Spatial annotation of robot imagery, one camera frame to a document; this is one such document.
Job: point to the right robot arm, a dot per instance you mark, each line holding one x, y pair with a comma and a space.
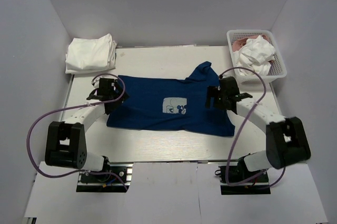
286, 142

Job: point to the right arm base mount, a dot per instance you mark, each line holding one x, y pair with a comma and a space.
237, 173

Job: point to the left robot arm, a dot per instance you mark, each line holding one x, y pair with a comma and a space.
66, 140

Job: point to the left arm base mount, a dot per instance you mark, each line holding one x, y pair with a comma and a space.
106, 183

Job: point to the white plastic basket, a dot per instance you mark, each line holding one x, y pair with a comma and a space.
277, 70

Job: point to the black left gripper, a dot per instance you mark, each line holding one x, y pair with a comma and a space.
121, 97

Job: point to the crumpled white t-shirt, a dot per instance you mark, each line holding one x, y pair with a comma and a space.
260, 62

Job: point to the blue Mickey print t-shirt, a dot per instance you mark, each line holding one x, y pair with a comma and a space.
172, 104

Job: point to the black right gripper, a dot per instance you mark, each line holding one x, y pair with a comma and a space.
214, 92

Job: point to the folded white t-shirt stack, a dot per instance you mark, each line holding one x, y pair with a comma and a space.
85, 56

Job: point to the pink t-shirt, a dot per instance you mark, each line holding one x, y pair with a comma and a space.
254, 43

